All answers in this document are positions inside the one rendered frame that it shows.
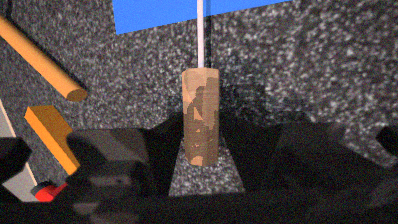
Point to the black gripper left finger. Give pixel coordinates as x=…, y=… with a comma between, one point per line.
x=156, y=149

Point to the blue flat strip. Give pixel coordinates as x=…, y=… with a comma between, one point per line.
x=134, y=15

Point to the orange flat bar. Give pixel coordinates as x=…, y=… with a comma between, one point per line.
x=53, y=129

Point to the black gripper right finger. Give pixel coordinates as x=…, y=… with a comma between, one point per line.
x=255, y=149

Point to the screwdriver with brown handle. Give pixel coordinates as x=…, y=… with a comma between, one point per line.
x=201, y=89

